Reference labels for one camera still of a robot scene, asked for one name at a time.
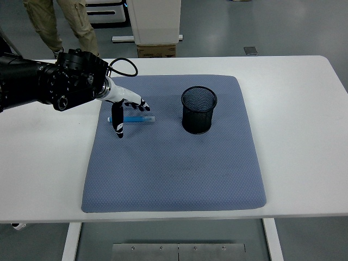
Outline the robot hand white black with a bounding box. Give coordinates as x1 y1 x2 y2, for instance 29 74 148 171
104 80 151 140

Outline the blue marker with clear cap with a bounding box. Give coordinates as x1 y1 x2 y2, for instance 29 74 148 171
107 116 156 126

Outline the black mesh pen holder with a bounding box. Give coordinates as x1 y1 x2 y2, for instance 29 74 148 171
181 85 218 135

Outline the white flat base bar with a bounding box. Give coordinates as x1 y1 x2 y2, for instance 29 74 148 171
111 34 183 44

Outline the brown cardboard box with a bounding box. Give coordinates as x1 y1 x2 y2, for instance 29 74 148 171
136 44 177 58

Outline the white appliance with black trim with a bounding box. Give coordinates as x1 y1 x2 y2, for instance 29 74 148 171
85 0 128 28

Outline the person in khaki trousers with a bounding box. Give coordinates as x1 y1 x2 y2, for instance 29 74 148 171
23 0 100 59

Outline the blue-grey padded mat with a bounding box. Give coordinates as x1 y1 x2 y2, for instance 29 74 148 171
80 74 268 214

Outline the white table leg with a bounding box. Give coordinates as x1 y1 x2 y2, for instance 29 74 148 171
262 218 284 261
61 222 82 261

